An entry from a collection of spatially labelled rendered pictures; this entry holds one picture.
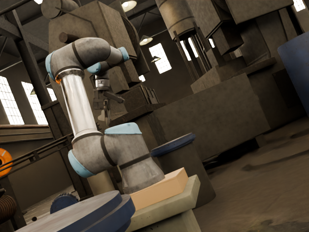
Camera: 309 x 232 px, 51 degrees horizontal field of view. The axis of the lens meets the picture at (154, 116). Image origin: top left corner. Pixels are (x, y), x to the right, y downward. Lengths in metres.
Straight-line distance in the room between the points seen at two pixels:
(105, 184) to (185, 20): 8.48
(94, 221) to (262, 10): 3.95
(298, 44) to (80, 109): 2.91
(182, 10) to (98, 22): 6.25
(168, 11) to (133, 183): 9.23
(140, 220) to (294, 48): 3.06
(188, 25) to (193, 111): 6.93
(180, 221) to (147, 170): 0.19
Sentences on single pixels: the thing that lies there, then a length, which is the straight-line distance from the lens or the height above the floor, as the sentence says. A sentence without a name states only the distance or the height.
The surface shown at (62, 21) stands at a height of 2.26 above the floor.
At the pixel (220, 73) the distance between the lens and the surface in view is 4.74.
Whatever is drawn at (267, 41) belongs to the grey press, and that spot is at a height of 1.05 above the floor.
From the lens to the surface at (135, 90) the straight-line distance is 7.91.
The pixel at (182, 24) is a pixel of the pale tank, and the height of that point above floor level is 3.26.
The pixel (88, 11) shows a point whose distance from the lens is 4.14.
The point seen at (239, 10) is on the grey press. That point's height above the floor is 1.47.
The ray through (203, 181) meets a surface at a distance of 2.07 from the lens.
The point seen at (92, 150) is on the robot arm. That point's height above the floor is 0.53.
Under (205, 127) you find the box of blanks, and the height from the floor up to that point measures 0.39.
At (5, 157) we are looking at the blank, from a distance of 1.95.
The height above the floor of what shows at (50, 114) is 1.57.
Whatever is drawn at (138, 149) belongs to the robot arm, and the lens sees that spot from 1.09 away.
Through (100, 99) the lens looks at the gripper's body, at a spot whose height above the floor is 0.80.
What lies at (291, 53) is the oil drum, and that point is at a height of 0.75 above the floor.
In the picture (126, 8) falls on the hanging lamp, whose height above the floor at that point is 4.37.
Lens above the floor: 0.49
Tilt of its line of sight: 4 degrees up
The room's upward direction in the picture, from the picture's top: 23 degrees counter-clockwise
